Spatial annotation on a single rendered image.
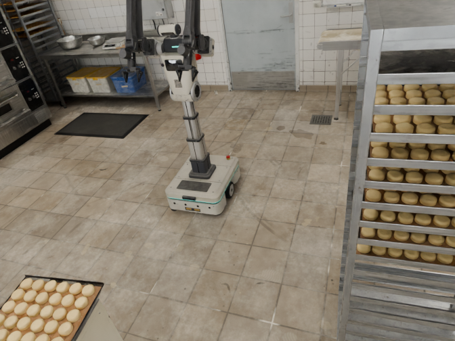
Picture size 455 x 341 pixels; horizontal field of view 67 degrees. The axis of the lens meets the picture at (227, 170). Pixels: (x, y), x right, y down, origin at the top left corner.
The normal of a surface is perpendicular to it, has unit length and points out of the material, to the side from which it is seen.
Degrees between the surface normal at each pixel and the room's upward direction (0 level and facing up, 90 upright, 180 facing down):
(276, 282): 0
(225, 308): 0
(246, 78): 90
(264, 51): 90
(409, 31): 90
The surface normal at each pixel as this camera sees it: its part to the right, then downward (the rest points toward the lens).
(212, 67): -0.32, 0.58
